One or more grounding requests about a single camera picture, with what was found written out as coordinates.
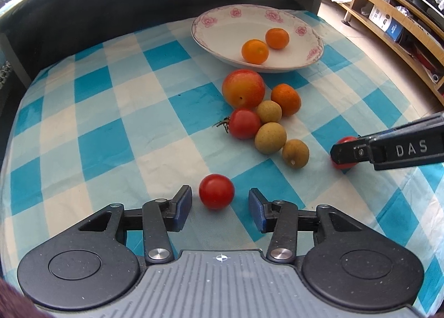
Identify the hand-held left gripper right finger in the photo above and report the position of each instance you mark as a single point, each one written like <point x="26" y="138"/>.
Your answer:
<point x="255" y="210"/>

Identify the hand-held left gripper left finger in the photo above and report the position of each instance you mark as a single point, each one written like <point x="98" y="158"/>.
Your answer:
<point x="184" y="208"/>

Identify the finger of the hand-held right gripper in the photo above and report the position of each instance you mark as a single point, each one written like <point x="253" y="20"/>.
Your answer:
<point x="347" y="153"/>

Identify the red cherry tomato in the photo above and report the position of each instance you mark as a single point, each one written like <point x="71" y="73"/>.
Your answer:
<point x="216" y="191"/>
<point x="341" y="141"/>

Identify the cherry tomato with stem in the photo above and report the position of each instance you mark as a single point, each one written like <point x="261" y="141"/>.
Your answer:
<point x="244" y="123"/>

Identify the floral white plate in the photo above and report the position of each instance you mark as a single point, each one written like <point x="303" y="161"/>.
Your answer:
<point x="222" y="36"/>

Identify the brown longan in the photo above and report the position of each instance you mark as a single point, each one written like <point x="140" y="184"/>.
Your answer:
<point x="269" y="111"/>
<point x="295" y="153"/>
<point x="270" y="138"/>

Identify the blue white checked tablecloth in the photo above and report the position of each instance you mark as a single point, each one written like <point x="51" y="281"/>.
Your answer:
<point x="104" y="130"/>

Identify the white blue box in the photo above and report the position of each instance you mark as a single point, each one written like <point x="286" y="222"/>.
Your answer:
<point x="380" y="16"/>

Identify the light orange mandarin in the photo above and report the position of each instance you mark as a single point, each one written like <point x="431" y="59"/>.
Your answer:
<point x="255" y="51"/>

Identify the person's clothing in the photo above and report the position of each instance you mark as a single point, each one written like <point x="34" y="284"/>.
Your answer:
<point x="14" y="300"/>

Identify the houndstooth patterned mat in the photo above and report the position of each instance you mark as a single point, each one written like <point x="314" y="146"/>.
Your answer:
<point x="6" y="76"/>

